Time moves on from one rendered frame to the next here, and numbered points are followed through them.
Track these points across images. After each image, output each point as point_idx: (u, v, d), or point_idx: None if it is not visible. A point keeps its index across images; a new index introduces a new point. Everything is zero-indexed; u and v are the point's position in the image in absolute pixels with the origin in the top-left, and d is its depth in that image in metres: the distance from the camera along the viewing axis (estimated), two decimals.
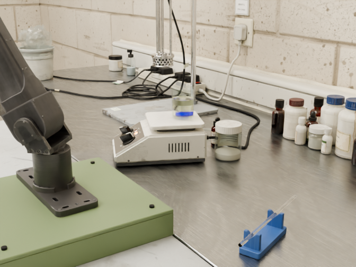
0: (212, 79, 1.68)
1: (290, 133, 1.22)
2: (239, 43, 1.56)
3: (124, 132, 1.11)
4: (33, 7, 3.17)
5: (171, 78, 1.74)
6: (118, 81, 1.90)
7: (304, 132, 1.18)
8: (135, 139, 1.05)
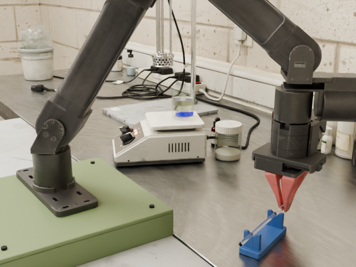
0: (212, 79, 1.68)
1: None
2: (239, 43, 1.56)
3: (124, 132, 1.11)
4: (33, 7, 3.17)
5: (171, 78, 1.74)
6: (118, 81, 1.90)
7: None
8: (135, 139, 1.05)
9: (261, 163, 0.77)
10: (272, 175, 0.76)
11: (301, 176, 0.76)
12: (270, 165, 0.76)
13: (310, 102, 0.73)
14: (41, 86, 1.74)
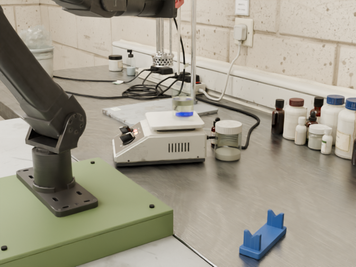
0: (212, 79, 1.68)
1: (290, 133, 1.22)
2: (239, 43, 1.56)
3: (124, 132, 1.11)
4: (33, 7, 3.17)
5: (171, 78, 1.74)
6: (118, 81, 1.90)
7: (304, 132, 1.18)
8: (135, 139, 1.05)
9: (144, 17, 0.98)
10: None
11: None
12: (150, 17, 0.97)
13: None
14: None
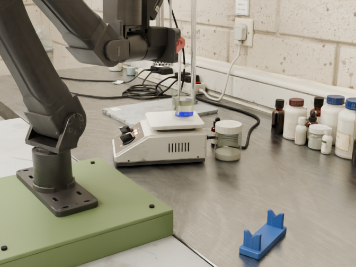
0: (212, 79, 1.68)
1: (290, 133, 1.22)
2: (239, 43, 1.56)
3: (124, 132, 1.11)
4: (33, 7, 3.17)
5: (171, 78, 1.74)
6: (118, 81, 1.90)
7: (304, 132, 1.18)
8: (135, 139, 1.05)
9: (146, 60, 1.01)
10: None
11: None
12: (151, 60, 1.00)
13: (132, 35, 0.89)
14: None
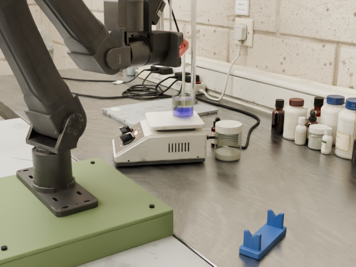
0: (212, 79, 1.68)
1: (290, 133, 1.22)
2: (239, 43, 1.56)
3: (124, 132, 1.11)
4: (33, 7, 3.17)
5: (171, 78, 1.74)
6: (118, 81, 1.90)
7: (304, 132, 1.18)
8: (135, 139, 1.05)
9: None
10: None
11: None
12: (155, 64, 1.00)
13: (134, 41, 0.88)
14: None
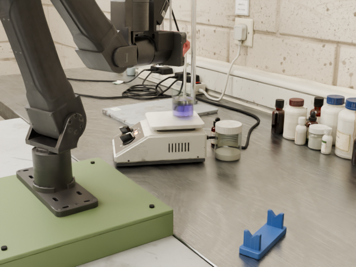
0: (212, 79, 1.68)
1: (290, 133, 1.22)
2: (239, 43, 1.56)
3: (124, 132, 1.11)
4: None
5: (171, 78, 1.74)
6: (118, 81, 1.90)
7: (304, 132, 1.18)
8: (135, 139, 1.05)
9: None
10: None
11: None
12: (158, 63, 1.02)
13: (140, 41, 0.90)
14: None
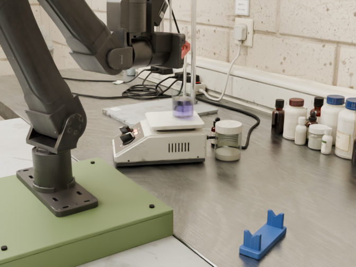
0: (212, 79, 1.68)
1: (290, 133, 1.22)
2: (239, 43, 1.56)
3: (124, 132, 1.11)
4: (33, 7, 3.17)
5: (171, 78, 1.74)
6: (118, 81, 1.90)
7: (304, 132, 1.18)
8: (135, 139, 1.05)
9: None
10: None
11: None
12: (157, 65, 1.00)
13: (136, 42, 0.89)
14: None
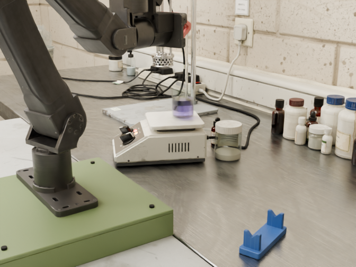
0: (212, 79, 1.68)
1: (290, 133, 1.22)
2: (239, 43, 1.56)
3: (124, 132, 1.11)
4: (33, 7, 3.17)
5: (171, 78, 1.74)
6: (118, 81, 1.90)
7: (304, 132, 1.18)
8: (135, 139, 1.05)
9: None
10: None
11: None
12: (159, 45, 1.00)
13: (139, 23, 0.89)
14: None
